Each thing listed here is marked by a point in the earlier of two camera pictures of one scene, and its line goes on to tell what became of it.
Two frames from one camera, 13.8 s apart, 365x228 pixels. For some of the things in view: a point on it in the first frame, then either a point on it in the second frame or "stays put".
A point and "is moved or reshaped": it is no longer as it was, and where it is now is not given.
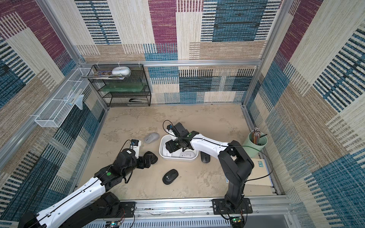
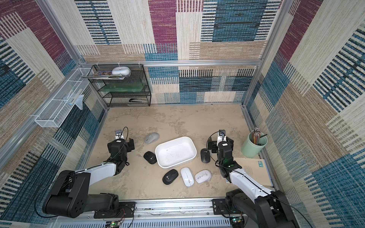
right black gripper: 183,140 -> 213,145
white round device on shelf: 121,71 stays put
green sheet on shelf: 124,87 stays put
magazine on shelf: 106,74 stays put
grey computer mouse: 151,137 stays put
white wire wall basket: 56,112 stays put
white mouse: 190,154 -> 187,176
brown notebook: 263,186 stays put
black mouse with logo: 205,157 stays put
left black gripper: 142,165 -> 129,145
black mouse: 153,158 stays put
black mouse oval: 170,176 stays put
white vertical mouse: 168,154 -> 203,176
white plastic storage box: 188,154 is moved or reshaped
